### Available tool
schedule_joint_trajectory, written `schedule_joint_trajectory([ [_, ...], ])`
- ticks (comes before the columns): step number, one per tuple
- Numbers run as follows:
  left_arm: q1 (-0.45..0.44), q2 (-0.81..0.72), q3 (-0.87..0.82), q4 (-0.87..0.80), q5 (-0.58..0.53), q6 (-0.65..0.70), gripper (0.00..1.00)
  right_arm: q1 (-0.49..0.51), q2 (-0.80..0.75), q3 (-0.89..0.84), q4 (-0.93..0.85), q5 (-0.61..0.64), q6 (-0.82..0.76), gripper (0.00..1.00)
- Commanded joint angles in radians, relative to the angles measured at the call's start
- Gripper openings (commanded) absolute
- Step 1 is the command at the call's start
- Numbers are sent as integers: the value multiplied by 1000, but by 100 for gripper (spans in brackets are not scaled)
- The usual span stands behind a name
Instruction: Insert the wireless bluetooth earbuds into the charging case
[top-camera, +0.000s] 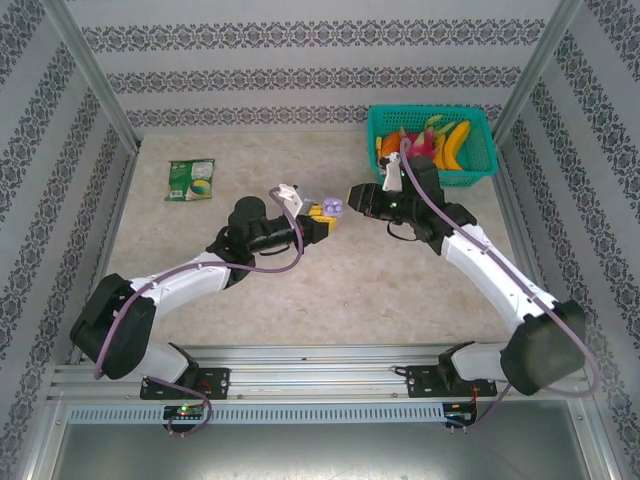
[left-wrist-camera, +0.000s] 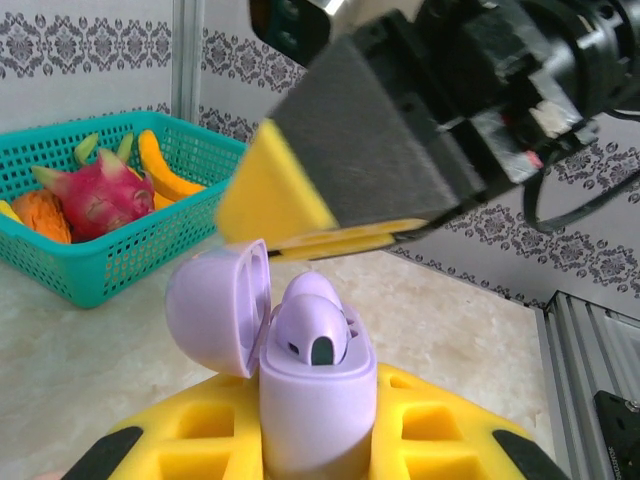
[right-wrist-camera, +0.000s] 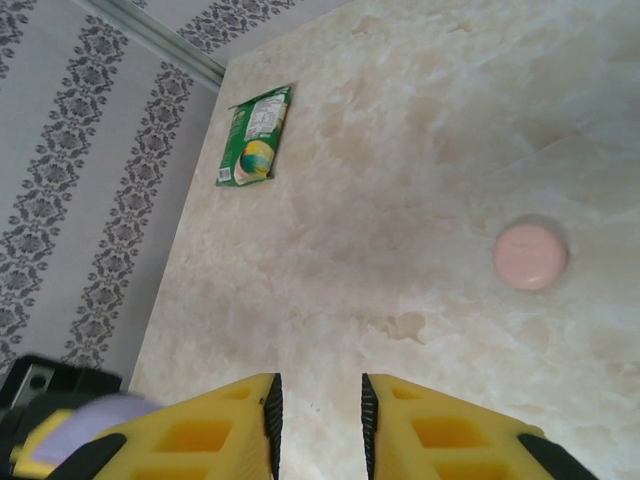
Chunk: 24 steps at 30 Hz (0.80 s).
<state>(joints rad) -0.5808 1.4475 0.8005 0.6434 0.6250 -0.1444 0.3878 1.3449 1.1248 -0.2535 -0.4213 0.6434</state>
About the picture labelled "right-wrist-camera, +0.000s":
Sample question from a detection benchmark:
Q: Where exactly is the pink earbud charging case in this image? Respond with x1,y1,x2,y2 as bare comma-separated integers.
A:
491,213,571,293

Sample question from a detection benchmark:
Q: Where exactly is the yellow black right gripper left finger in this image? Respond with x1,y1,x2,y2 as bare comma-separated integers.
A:
47,371,285,480

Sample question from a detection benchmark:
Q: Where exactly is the aluminium left corner post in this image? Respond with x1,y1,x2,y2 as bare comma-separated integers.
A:
69,0,227,90

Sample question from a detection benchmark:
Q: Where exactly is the purple earbud charging case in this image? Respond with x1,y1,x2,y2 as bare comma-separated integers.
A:
30,391,154,465

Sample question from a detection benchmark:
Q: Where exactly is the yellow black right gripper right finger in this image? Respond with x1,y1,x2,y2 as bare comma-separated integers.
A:
359,372,599,480

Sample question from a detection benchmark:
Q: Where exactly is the green snack bag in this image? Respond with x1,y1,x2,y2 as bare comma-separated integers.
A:
214,85,294,189

